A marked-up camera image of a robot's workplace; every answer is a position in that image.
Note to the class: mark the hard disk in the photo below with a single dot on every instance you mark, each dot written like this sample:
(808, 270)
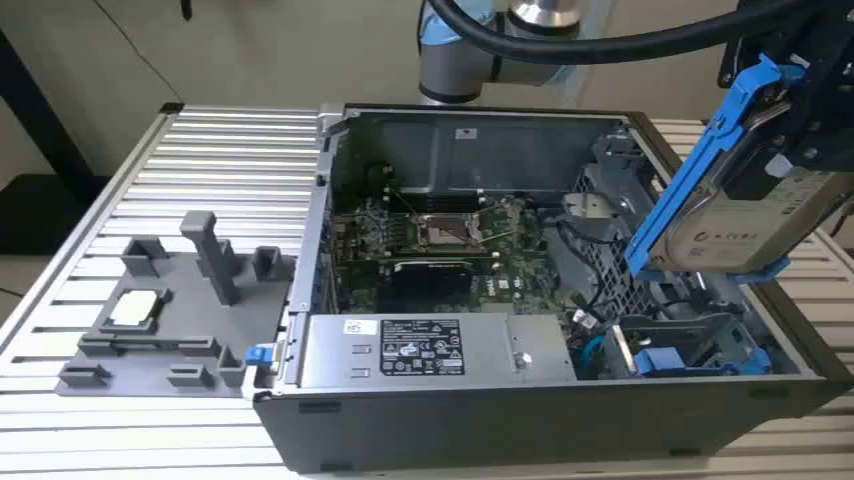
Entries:
(734, 225)

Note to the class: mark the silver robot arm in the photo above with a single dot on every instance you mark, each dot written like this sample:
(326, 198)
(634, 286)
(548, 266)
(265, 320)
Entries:
(461, 65)

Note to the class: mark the metal disk bay cage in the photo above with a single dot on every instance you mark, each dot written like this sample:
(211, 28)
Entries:
(601, 250)

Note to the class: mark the empty blue disk carrier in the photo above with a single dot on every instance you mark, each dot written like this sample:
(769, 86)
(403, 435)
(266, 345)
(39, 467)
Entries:
(657, 362)

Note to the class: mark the green motherboard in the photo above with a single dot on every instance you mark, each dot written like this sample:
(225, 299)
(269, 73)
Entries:
(528, 280)

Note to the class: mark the silver chipset heat sink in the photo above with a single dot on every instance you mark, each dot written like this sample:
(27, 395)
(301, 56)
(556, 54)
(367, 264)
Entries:
(510, 285)

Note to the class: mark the CPU socket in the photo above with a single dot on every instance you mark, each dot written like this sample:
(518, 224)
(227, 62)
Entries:
(443, 232)

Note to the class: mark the black graphics card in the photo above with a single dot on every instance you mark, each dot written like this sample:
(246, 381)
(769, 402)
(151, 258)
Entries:
(434, 285)

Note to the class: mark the black PC case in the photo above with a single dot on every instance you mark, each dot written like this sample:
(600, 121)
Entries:
(467, 430)

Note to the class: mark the silver power supply unit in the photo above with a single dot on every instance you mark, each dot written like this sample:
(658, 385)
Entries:
(334, 360)

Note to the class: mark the black table corner cap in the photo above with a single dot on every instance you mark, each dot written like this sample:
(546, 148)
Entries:
(173, 107)

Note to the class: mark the blue case latch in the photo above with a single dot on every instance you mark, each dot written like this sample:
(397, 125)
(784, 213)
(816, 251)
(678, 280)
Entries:
(259, 356)

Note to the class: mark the grey parts rack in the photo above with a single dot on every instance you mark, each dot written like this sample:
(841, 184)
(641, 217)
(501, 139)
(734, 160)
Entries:
(194, 310)

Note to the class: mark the silver CPU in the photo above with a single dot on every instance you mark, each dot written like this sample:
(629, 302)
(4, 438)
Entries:
(137, 306)

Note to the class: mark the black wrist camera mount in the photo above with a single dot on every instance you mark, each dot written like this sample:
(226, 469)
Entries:
(737, 55)

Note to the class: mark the silver metal bracket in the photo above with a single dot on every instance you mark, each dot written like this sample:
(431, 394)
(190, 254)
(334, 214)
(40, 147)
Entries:
(594, 205)

